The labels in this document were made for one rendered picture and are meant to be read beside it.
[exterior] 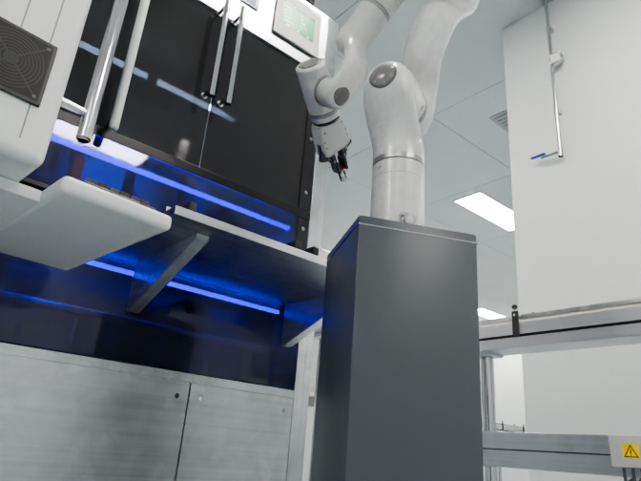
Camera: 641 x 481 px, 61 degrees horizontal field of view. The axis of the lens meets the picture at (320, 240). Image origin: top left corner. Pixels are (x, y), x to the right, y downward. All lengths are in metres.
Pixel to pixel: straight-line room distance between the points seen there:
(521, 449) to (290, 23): 1.76
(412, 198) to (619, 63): 2.13
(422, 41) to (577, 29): 2.10
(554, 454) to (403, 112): 1.30
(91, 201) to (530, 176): 2.51
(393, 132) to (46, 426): 1.03
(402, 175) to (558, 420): 1.77
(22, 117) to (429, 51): 0.90
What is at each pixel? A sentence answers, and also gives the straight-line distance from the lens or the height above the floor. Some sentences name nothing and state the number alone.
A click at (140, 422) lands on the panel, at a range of 1.51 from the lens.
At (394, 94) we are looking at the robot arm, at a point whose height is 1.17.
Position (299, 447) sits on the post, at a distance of 1.78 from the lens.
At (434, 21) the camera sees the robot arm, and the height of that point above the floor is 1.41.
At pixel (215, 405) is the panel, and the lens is 1.61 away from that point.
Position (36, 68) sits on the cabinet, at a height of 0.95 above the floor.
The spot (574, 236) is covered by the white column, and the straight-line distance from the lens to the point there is 2.87.
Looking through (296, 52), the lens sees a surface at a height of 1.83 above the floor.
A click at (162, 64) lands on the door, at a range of 1.82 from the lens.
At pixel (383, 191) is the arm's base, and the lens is 1.19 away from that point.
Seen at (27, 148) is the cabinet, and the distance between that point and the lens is 0.94.
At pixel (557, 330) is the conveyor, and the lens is 2.09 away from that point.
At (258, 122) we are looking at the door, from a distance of 1.93.
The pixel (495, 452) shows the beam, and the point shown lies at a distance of 2.20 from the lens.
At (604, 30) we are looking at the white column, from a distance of 3.35.
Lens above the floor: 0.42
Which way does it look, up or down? 21 degrees up
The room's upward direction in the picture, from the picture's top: 5 degrees clockwise
